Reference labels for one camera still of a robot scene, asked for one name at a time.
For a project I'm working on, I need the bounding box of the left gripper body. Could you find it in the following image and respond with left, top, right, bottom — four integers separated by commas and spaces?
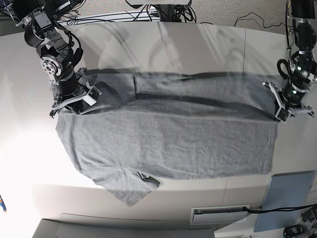
275, 83, 307, 112

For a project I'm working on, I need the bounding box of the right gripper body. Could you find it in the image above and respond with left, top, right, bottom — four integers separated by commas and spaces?
52, 72, 88, 114

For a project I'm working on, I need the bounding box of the grey T-shirt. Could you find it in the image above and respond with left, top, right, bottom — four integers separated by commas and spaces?
56, 73, 277, 206

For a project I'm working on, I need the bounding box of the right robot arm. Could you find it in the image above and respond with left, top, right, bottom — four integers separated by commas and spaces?
5, 0, 101, 118

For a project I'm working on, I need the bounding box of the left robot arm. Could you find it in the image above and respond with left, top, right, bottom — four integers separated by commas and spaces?
263, 0, 317, 123

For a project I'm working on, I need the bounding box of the blue-grey flat board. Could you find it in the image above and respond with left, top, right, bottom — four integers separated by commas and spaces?
254, 171, 314, 233

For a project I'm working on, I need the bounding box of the white central stand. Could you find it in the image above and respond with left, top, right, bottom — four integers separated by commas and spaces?
126, 0, 191, 5

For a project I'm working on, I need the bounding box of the orange blue tool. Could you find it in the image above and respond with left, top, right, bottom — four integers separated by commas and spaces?
0, 196, 7, 213

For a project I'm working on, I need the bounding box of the black device bottom right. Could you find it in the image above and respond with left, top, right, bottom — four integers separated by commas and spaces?
283, 225, 304, 238

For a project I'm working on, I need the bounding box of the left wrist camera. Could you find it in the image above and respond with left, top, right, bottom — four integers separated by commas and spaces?
275, 107, 291, 123

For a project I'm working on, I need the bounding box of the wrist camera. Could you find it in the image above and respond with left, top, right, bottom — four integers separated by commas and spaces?
83, 86, 102, 106
275, 107, 291, 123

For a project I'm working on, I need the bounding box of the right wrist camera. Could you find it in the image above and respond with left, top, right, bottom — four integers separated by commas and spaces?
83, 86, 102, 106

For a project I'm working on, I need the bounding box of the black power cable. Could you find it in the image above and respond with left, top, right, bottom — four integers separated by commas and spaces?
244, 204, 317, 214

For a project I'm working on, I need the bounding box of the white cable slot tray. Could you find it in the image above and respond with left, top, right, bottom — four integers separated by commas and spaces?
190, 204, 251, 226

